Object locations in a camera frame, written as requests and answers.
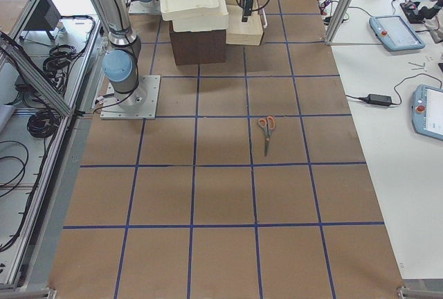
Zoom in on light wood drawer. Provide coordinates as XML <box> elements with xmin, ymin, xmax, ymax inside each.
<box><xmin>225</xmin><ymin>0</ymin><xmax>268</xmax><ymax>46</ymax></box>

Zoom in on orange grey scissors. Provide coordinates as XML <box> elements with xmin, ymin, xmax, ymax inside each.
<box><xmin>258</xmin><ymin>116</ymin><xmax>275</xmax><ymax>156</ymax></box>

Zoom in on cream plastic tray box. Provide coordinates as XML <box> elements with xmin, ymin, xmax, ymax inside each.
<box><xmin>160</xmin><ymin>0</ymin><xmax>228</xmax><ymax>33</ymax></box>

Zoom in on dark brown wooden cabinet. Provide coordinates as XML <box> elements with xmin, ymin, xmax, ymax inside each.
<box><xmin>169</xmin><ymin>22</ymin><xmax>226</xmax><ymax>66</ymax></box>

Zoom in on blue teach pendant far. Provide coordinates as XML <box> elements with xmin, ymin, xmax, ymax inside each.
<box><xmin>369</xmin><ymin>15</ymin><xmax>425</xmax><ymax>51</ymax></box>

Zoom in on blue teach pendant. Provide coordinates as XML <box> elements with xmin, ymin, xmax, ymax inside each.
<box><xmin>412</xmin><ymin>84</ymin><xmax>443</xmax><ymax>140</ymax></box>
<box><xmin>369</xmin><ymin>15</ymin><xmax>425</xmax><ymax>51</ymax></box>

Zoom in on black power adapter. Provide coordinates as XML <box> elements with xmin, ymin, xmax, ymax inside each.
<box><xmin>359</xmin><ymin>93</ymin><xmax>393</xmax><ymax>107</ymax></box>

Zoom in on black monitor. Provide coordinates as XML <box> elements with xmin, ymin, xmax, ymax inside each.
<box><xmin>24</xmin><ymin>0</ymin><xmax>61</xmax><ymax>40</ymax></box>

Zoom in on blue teach pendant near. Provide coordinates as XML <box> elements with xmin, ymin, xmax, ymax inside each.
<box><xmin>412</xmin><ymin>84</ymin><xmax>443</xmax><ymax>140</ymax></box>

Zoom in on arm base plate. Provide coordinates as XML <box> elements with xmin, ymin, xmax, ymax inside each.
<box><xmin>100</xmin><ymin>75</ymin><xmax>161</xmax><ymax>120</ymax></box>
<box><xmin>129</xmin><ymin>0</ymin><xmax>161</xmax><ymax>15</ymax></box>

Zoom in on aluminium frame post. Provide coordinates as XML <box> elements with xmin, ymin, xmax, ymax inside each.
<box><xmin>325</xmin><ymin>0</ymin><xmax>352</xmax><ymax>46</ymax></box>

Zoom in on black cable coil upper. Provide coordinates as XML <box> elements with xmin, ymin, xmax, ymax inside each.
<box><xmin>42</xmin><ymin>44</ymin><xmax>87</xmax><ymax>85</ymax></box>

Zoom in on black cable coil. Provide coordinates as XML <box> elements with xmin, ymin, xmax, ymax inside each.
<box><xmin>26</xmin><ymin>108</ymin><xmax>59</xmax><ymax>139</ymax></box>
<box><xmin>42</xmin><ymin>44</ymin><xmax>87</xmax><ymax>85</ymax></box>

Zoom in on black cable coil lower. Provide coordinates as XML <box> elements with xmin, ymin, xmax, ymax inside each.
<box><xmin>26</xmin><ymin>108</ymin><xmax>59</xmax><ymax>139</ymax></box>

